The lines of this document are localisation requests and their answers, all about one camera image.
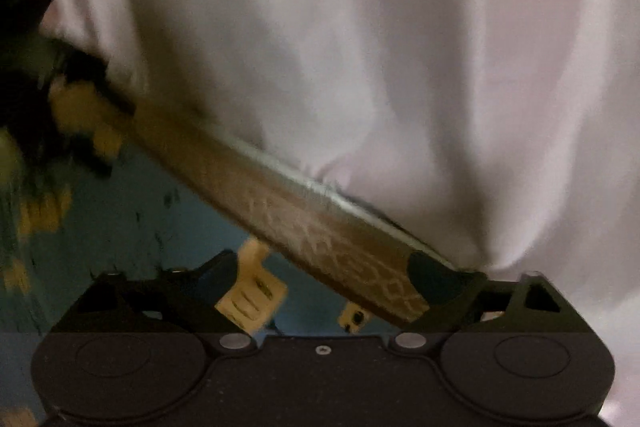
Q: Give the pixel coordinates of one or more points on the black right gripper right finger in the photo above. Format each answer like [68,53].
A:
[460,300]

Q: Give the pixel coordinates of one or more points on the pink satin blanket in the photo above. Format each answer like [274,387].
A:
[504,133]

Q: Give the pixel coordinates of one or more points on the blue patterned pants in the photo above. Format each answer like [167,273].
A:
[68,212]

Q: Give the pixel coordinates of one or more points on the brown bamboo bed mat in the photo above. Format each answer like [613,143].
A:
[340,244]

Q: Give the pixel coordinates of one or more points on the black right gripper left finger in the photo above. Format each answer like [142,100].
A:
[174,302]

